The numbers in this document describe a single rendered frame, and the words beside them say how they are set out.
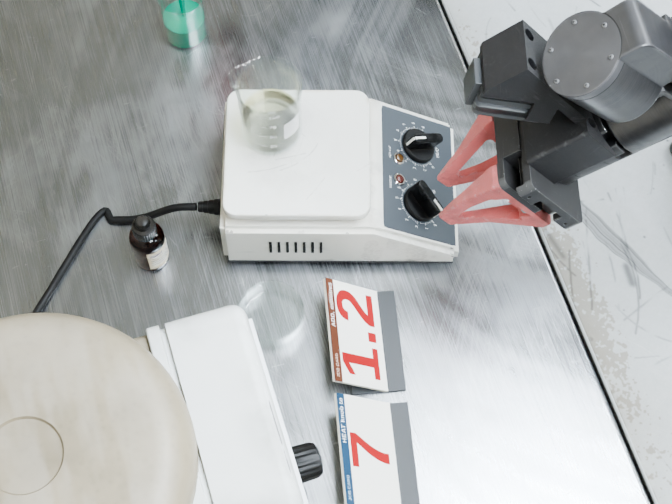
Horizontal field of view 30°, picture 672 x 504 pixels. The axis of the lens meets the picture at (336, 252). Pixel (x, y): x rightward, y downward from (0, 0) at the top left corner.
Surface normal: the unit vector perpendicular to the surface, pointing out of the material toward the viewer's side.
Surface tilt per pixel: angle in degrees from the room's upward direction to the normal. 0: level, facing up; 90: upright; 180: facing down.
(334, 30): 0
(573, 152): 83
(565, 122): 44
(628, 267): 0
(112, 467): 3
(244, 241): 90
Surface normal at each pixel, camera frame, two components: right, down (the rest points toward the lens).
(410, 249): 0.00, 0.90
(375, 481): 0.65, -0.38
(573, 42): -0.66, -0.20
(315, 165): 0.01, -0.43
